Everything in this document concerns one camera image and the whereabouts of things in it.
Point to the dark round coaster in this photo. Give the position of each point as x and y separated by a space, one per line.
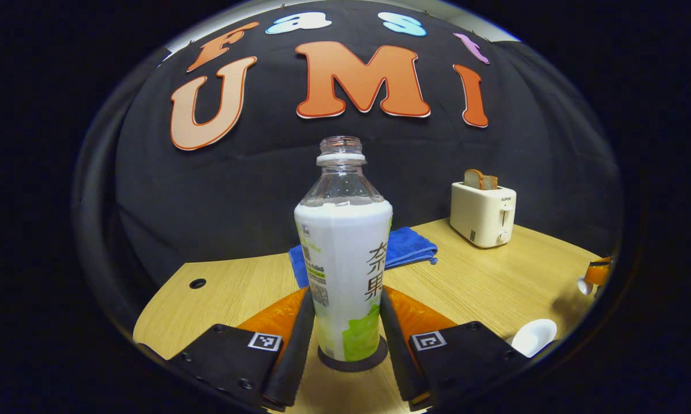
354 365

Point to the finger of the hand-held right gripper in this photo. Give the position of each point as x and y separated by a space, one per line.
599 271

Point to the white green label water bottle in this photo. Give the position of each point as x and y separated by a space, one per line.
342 259

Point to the black backdrop cloth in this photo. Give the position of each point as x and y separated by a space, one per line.
236 190

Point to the cream toaster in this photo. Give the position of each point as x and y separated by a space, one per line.
480 215

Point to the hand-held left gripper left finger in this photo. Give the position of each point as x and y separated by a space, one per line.
296 368

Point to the toast slice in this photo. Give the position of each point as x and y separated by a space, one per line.
491 183
473 179

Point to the white teacup lid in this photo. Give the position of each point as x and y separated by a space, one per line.
584 286

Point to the white teacup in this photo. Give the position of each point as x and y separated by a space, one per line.
534 337

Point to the blue folded towel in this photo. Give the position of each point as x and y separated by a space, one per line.
411 247

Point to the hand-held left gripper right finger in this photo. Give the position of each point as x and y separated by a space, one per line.
400 368

